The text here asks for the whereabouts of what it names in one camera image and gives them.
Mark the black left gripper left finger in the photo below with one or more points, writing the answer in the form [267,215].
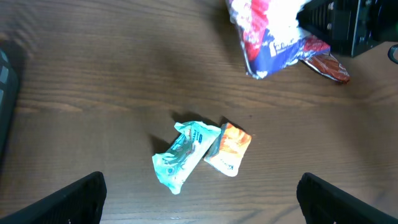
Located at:
[80,202]

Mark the red orange snack sachet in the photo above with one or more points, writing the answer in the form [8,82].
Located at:
[327,65]

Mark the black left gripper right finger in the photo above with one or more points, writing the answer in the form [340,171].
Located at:
[322,202]

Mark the mint green wipes packet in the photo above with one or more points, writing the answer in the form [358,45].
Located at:
[173,167]

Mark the grey plastic mesh basket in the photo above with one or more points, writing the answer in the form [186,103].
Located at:
[9,89]

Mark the small orange snack packet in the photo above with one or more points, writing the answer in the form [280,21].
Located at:
[227,151]

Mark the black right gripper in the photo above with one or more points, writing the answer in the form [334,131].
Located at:
[350,27]

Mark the purple noodle packet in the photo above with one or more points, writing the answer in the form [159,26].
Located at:
[270,36]

